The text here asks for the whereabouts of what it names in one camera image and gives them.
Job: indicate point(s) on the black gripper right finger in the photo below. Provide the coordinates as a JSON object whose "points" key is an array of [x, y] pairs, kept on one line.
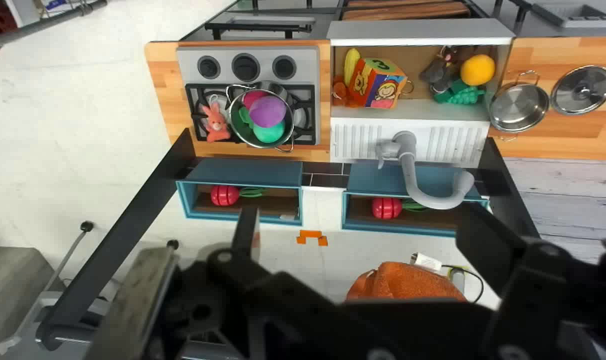
{"points": [[550, 303]]}

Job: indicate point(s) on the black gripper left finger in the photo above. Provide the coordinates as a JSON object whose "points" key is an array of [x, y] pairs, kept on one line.
{"points": [[232, 309]]}

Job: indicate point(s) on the colourful soft fabric cube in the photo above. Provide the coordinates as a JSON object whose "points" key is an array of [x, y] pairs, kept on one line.
{"points": [[376, 83]]}

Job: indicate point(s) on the white toy sink basin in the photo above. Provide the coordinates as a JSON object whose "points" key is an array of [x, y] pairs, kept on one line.
{"points": [[447, 132]]}

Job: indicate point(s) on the red toy strawberry left bin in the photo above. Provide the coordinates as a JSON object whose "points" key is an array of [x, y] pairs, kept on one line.
{"points": [[224, 197]]}

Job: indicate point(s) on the red toy strawberry bin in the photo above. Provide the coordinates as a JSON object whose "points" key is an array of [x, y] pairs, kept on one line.
{"points": [[386, 208], [224, 197]]}

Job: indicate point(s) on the left teal storage bin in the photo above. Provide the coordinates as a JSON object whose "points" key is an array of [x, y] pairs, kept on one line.
{"points": [[270, 185]]}

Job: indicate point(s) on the teal storage bin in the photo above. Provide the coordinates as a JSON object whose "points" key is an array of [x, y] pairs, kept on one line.
{"points": [[367, 182], [270, 185]]}

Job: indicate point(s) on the orange cloth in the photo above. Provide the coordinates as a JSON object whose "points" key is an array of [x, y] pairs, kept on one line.
{"points": [[399, 281]]}

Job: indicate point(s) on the green plush toy in pot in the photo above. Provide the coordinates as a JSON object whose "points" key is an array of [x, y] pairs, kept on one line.
{"points": [[259, 132]]}

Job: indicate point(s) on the orange plush toy crab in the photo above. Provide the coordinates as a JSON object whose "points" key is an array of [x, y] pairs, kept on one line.
{"points": [[215, 122]]}

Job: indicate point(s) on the right teal storage bin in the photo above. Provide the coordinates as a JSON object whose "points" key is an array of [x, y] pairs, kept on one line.
{"points": [[367, 182]]}

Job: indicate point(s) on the red toy strawberry right bin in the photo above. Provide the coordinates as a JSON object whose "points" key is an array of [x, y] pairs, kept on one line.
{"points": [[386, 208]]}

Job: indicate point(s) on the small steel pan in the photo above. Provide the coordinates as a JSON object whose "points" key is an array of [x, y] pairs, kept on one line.
{"points": [[521, 104]]}

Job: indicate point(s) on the purple plush ball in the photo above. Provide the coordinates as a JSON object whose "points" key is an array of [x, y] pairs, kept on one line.
{"points": [[266, 111]]}

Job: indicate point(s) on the steel pot lid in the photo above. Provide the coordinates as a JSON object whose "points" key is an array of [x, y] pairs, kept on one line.
{"points": [[581, 91]]}

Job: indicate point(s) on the grey toy faucet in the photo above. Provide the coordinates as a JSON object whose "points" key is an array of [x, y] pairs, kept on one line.
{"points": [[402, 149]]}

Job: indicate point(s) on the green knobbly toy vegetable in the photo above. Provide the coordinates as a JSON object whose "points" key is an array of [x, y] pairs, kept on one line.
{"points": [[458, 95]]}

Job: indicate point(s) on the grey toy stove top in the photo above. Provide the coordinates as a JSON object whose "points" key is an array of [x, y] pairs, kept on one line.
{"points": [[286, 71]]}

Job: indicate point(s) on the yellow toy lemon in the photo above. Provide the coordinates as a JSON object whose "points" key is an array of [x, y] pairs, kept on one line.
{"points": [[477, 71]]}

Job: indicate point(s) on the grey plush toy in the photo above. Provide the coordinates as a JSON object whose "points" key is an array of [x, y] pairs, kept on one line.
{"points": [[440, 72]]}

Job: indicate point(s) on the yellow toy banana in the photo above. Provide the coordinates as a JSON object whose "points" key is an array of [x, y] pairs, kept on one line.
{"points": [[348, 64]]}

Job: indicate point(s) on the black metal frame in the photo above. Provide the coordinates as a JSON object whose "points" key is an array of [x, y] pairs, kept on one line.
{"points": [[70, 316]]}

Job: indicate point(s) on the steel pot with handles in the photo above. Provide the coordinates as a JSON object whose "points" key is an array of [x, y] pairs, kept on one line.
{"points": [[245, 97]]}

